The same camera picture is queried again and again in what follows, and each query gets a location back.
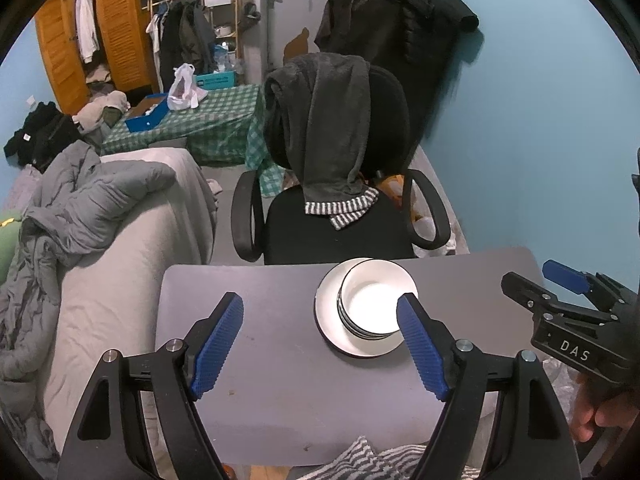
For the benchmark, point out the orange printed bag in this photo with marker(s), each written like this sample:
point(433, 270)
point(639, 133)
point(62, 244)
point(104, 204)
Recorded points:
point(393, 186)

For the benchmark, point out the black office chair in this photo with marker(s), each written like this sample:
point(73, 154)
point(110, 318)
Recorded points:
point(282, 233)

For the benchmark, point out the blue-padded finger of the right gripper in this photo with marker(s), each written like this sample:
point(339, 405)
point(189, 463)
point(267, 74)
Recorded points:
point(566, 277)

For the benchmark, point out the grey quilted duvet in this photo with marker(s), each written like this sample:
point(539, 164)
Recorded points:
point(75, 211)

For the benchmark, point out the striped grey white cloth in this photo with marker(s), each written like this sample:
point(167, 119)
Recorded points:
point(362, 461)

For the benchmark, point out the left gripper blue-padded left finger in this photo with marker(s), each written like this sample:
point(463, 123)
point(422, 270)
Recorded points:
point(209, 343)

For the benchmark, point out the white plastic bag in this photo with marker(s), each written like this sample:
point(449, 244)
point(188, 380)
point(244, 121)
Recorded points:
point(185, 93)

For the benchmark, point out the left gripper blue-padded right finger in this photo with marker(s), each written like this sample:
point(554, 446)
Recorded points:
point(430, 346)

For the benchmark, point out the blue flat box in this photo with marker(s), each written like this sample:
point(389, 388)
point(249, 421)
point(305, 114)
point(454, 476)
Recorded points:
point(147, 114)

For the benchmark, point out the dark clothes hanging on wall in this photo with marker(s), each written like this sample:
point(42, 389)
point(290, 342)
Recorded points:
point(415, 40)

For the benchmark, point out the green checkered tablecloth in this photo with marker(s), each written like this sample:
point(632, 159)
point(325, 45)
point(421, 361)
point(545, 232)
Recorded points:
point(226, 129)

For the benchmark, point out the dark grey hooded towel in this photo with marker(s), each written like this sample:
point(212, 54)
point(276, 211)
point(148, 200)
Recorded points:
point(318, 121)

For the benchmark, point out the bed with grey sheet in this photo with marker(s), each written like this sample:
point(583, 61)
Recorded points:
point(110, 300)

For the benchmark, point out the large white plate black rim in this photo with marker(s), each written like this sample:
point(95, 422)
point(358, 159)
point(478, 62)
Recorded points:
point(331, 326)

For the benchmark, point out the orange wooden wardrobe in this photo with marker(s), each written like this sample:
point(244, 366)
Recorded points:
point(76, 36)

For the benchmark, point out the person's right hand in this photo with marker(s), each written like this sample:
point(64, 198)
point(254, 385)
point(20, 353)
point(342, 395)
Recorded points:
point(587, 416)

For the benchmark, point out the white ribbed bowl black rim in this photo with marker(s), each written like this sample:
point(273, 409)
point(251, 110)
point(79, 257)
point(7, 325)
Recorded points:
point(368, 296)

